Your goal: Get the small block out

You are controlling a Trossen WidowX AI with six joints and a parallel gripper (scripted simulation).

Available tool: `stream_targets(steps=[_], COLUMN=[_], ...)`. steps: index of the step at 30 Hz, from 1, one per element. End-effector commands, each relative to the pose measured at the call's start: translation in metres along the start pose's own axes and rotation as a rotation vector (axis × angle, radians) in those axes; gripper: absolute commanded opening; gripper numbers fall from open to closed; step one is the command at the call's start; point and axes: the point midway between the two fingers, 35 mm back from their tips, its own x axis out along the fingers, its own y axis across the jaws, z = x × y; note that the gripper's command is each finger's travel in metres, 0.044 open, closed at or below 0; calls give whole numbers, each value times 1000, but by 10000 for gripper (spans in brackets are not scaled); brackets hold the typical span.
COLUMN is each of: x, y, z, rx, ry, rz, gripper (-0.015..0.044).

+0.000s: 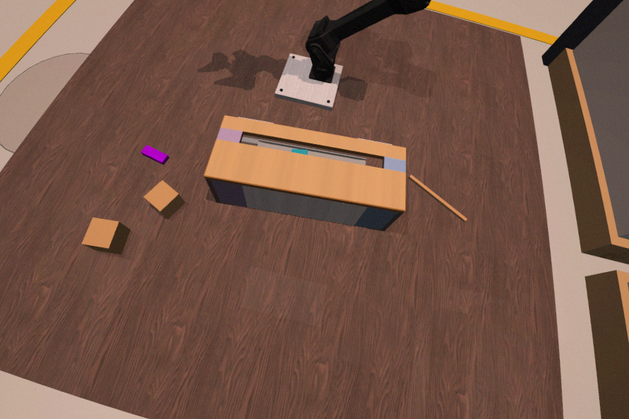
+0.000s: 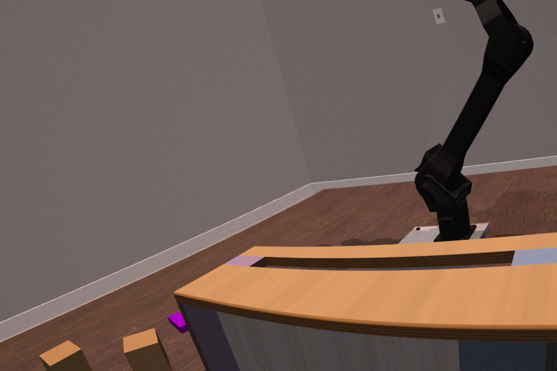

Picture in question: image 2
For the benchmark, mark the small purple block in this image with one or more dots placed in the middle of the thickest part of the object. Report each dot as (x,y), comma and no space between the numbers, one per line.
(178,321)

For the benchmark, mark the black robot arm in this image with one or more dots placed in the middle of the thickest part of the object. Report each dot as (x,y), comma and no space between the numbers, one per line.
(439,181)

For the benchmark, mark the tan square block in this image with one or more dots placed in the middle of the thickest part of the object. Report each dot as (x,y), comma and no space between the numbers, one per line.
(145,352)

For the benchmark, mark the tan cube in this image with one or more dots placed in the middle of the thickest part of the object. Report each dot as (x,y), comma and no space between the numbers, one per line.
(65,357)

